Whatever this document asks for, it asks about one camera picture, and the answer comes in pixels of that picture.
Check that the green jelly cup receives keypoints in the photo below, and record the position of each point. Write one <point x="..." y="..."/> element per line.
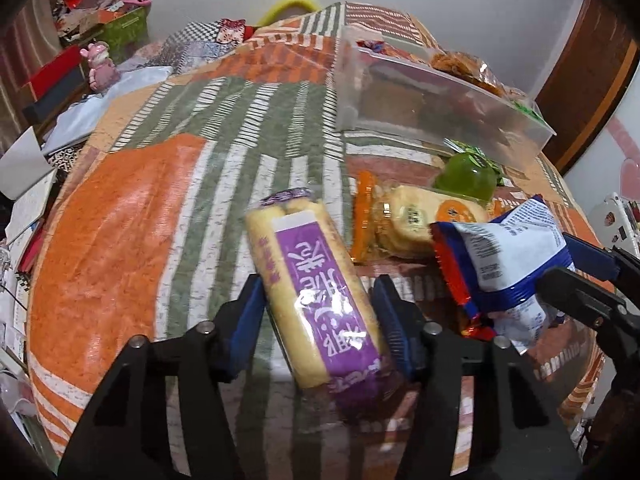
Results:
<point x="465" y="180"/>

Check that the striped brown curtain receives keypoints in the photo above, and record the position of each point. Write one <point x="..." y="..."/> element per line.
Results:
<point x="20" y="60"/>

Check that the wooden door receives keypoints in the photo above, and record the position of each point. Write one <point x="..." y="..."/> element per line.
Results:
<point x="585" y="75"/>

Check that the green cardboard box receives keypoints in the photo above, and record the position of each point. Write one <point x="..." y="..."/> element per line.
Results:
<point x="127" y="30"/>

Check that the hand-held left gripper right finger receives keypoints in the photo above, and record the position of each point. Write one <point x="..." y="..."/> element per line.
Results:
<point x="392" y="312"/>

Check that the pile of papers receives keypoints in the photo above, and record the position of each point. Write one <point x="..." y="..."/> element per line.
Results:
<point x="25" y="240"/>

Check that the clear cookie packet green clips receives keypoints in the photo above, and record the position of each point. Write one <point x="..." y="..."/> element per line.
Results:
<point x="465" y="67"/>

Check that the white cloth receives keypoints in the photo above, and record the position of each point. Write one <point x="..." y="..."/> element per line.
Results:
<point x="105" y="105"/>

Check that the blue white snack bag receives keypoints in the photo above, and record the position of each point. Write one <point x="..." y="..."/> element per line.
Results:
<point x="505" y="255"/>

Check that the striped patchwork blanket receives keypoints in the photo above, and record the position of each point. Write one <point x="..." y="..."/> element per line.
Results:
<point x="165" y="200"/>

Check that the yellow foam tube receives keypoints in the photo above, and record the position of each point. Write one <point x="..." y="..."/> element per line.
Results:
<point x="290" y="2"/>

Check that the orange rice cracker packet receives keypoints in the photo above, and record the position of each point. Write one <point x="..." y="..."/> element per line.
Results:
<point x="400" y="220"/>

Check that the checkered patterned cloth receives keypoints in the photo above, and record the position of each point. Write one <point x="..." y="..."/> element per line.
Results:
<point x="200" y="45"/>

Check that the purple label cake packet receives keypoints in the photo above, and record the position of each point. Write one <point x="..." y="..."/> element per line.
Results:
<point x="315" y="280"/>

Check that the white cabinet with stickers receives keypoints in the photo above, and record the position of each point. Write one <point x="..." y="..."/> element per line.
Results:
<point x="615" y="170"/>

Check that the green pea packet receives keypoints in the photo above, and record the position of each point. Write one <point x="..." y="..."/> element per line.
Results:
<point x="527" y="110"/>

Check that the pink rabbit toy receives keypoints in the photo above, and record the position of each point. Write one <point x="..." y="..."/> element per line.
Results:
<point x="102" y="67"/>

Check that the red snack bag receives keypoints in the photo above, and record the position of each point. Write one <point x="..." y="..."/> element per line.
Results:
<point x="372" y="46"/>

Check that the red flat box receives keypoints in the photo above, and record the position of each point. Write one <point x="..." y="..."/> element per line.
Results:
<point x="52" y="72"/>

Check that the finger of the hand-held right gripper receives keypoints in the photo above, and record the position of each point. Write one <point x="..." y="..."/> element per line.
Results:
<point x="580" y="297"/>
<point x="595" y="257"/>

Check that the clear plastic container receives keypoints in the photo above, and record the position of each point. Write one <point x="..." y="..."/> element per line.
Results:
<point x="440" y="105"/>

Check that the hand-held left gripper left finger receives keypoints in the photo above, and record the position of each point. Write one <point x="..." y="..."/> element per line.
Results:
<point x="248" y="312"/>

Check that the dark flat box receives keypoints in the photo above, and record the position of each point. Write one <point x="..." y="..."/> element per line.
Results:
<point x="57" y="97"/>

